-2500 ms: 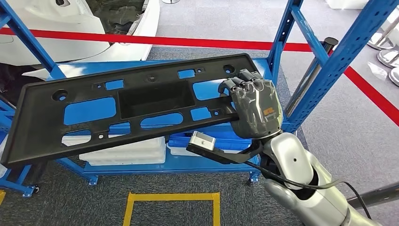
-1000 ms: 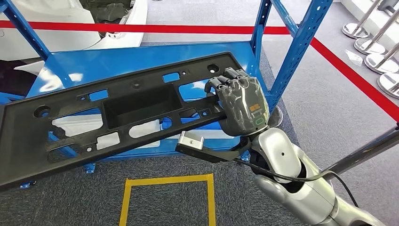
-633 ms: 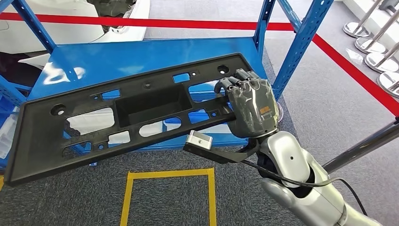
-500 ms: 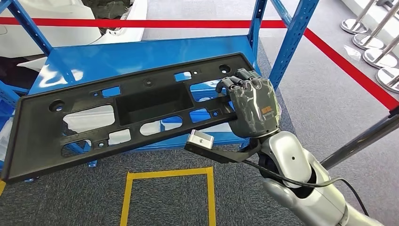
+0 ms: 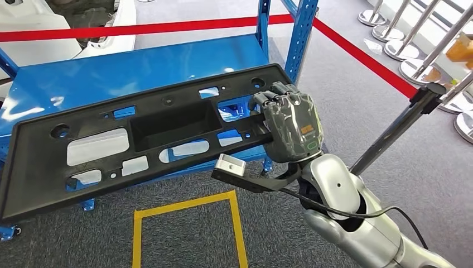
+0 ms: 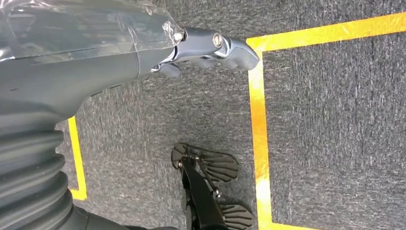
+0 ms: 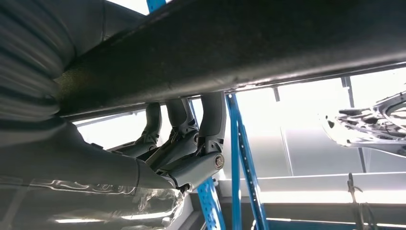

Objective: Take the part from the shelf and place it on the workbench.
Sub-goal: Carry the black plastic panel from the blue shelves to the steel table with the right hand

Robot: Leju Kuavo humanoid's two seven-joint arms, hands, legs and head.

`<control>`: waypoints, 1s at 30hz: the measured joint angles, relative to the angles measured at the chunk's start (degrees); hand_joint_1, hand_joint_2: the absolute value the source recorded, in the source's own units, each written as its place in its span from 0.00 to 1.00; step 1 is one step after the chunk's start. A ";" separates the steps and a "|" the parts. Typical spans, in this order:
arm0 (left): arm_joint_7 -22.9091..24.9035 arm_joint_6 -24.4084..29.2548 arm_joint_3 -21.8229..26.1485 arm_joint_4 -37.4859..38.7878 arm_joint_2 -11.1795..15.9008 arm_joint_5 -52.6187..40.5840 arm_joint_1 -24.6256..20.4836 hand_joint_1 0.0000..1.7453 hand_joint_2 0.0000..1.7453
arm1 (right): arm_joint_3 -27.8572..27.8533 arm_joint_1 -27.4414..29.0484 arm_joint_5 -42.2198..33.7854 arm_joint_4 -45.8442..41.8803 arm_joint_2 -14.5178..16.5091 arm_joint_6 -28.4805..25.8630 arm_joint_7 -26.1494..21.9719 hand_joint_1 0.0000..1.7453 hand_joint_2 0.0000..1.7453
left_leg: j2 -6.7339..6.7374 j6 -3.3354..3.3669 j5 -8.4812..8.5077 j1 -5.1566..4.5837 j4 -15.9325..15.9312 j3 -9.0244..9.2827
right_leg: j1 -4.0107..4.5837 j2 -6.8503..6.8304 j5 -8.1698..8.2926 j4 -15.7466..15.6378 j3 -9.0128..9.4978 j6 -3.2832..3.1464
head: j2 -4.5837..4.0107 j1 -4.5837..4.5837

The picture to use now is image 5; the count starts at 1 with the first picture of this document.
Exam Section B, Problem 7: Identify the blue metal shelf rack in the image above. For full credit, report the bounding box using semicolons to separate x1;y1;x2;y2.
0;0;320;241

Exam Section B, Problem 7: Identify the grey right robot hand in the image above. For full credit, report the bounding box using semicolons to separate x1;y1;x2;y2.
248;81;325;164

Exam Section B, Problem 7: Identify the white car body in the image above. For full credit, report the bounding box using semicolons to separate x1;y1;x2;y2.
0;0;137;68

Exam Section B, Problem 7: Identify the clear plastic wrapper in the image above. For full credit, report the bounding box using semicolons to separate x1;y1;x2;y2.
364;38;384;56

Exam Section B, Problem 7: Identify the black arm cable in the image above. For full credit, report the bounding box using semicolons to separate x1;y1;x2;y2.
279;186;430;252

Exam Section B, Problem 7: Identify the black plastic plate bracket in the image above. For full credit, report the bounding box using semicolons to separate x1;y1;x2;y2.
0;63;293;225

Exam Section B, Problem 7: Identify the tan cardboard box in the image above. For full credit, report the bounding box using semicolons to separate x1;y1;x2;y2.
445;31;473;70

